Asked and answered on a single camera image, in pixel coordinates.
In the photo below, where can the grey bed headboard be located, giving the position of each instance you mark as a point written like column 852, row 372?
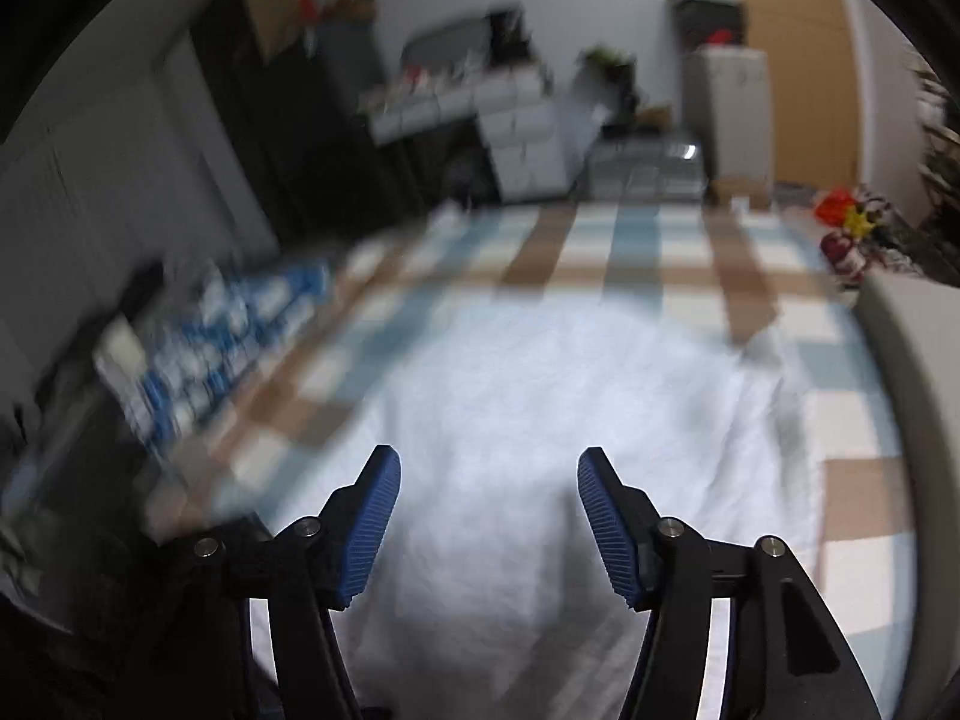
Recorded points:
column 922, row 390

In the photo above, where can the flat cardboard sheet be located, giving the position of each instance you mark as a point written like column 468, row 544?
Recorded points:
column 270, row 11

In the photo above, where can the dark wrapped flower bouquet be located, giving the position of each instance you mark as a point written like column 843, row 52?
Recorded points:
column 607, row 75

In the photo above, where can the silver suitcase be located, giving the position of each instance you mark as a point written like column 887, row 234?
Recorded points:
column 645, row 169

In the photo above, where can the wooden shoe rack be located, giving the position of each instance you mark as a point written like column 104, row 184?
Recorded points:
column 937, row 165

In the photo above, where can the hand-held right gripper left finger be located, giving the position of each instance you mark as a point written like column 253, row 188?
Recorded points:
column 367, row 532

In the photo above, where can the white dressing table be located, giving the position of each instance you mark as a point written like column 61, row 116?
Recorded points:
column 525, row 142

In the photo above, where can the dark wardrobe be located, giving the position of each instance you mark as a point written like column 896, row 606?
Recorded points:
column 315, row 127

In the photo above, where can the blue plaid quilt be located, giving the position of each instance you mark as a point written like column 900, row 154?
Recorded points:
column 210, row 345

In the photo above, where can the white fluffy sweater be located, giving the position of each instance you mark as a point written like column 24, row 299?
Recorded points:
column 525, row 405

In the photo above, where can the checkered bed sheet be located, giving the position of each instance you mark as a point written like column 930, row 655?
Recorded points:
column 637, row 255

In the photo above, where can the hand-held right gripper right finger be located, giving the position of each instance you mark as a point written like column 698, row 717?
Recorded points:
column 607, row 532

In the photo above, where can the grey framed mirror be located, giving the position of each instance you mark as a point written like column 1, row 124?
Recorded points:
column 450, row 37

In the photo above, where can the white suitcase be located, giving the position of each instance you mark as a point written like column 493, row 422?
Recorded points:
column 731, row 120

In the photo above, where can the wooden door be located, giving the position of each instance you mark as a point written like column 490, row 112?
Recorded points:
column 802, row 75

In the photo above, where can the orange plastic bag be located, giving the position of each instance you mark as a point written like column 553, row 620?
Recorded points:
column 834, row 208

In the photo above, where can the loose shoes and toys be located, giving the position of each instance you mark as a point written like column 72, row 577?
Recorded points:
column 862, row 247

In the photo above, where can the black paper bag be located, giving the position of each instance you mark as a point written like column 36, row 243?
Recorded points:
column 504, row 34

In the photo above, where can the black red shoe box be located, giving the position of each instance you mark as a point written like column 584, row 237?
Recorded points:
column 716, row 37

